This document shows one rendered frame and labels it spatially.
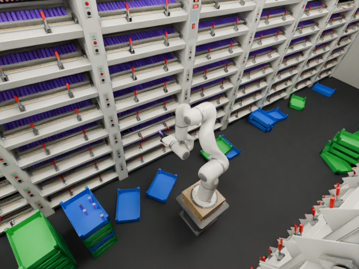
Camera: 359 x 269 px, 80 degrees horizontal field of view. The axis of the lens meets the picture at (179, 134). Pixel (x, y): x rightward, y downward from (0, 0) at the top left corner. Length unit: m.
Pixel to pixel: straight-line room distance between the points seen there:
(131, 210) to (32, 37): 1.50
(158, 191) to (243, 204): 0.84
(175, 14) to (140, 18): 0.25
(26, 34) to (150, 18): 0.67
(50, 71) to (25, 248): 1.09
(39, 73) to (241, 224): 1.89
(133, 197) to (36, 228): 0.80
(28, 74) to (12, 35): 0.20
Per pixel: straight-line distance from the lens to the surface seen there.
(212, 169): 1.36
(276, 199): 2.41
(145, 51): 1.54
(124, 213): 2.09
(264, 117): 3.13
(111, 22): 1.41
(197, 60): 1.90
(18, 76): 1.41
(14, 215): 2.24
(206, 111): 1.26
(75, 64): 1.42
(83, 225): 1.68
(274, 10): 2.63
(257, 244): 2.13
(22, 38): 1.32
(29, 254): 1.73
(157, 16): 1.53
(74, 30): 1.34
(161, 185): 2.20
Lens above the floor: 1.88
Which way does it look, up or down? 45 degrees down
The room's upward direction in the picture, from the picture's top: 5 degrees clockwise
